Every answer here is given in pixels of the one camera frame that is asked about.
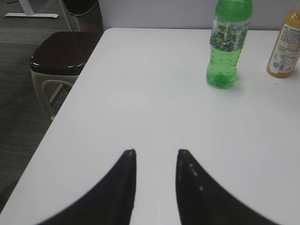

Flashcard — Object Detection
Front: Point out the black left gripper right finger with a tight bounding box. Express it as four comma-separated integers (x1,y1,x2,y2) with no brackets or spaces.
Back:
176,150,274,225

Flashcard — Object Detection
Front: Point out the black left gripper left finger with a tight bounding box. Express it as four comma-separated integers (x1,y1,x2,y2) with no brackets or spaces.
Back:
41,149,136,225

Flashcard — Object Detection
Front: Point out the dark brown stool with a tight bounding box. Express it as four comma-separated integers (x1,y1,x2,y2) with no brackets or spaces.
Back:
30,31,101,123

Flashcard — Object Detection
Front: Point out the orange juice bottle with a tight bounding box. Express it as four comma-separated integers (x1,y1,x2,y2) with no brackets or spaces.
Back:
267,7,300,78

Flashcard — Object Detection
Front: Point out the green plastic soda bottle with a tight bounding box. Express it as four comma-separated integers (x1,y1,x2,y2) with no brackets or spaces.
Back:
206,0,253,89

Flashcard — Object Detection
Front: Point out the dark office chair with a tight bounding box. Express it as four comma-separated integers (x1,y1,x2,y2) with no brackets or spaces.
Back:
63,0,98,17

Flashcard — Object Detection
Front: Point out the white desk leg base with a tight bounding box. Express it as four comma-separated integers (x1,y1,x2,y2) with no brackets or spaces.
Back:
4,0,59,19

